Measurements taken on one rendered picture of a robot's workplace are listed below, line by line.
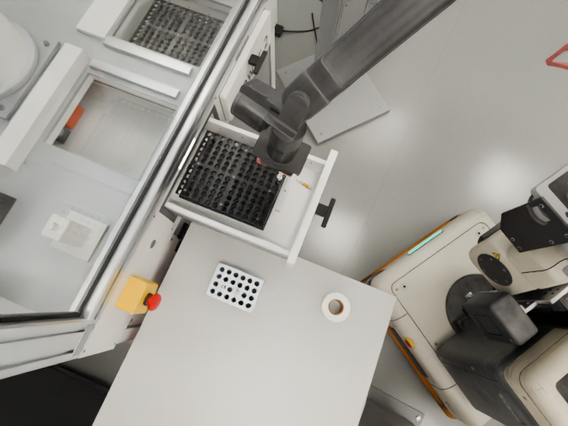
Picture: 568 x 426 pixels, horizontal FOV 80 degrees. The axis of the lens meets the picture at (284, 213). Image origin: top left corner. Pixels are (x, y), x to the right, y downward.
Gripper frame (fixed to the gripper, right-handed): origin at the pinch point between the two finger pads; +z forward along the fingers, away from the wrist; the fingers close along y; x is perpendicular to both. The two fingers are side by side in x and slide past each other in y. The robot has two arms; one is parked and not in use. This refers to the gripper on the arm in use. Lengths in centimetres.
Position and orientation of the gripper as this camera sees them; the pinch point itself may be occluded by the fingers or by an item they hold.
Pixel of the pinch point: (276, 165)
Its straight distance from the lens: 74.1
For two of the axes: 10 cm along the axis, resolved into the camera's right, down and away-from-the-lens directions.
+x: -3.9, 8.9, -2.2
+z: -1.3, 1.9, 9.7
